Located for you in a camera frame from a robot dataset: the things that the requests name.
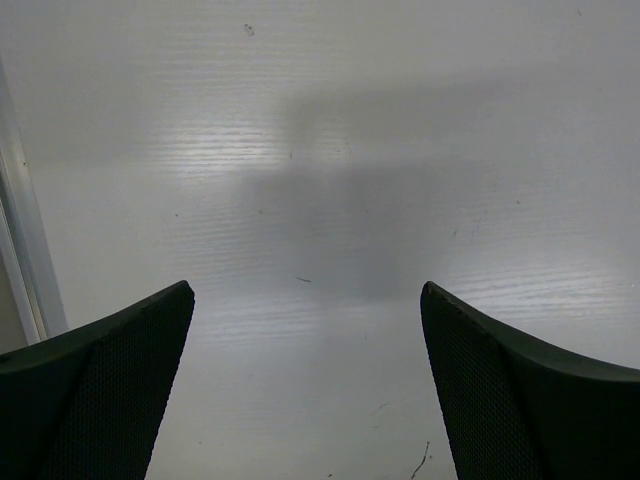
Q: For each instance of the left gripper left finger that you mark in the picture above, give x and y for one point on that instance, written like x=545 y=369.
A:
x=88 y=404

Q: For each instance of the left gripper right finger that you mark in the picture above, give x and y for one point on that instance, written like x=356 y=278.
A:
x=517 y=407

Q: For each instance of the aluminium table edge rail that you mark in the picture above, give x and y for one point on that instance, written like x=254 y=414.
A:
x=24 y=246

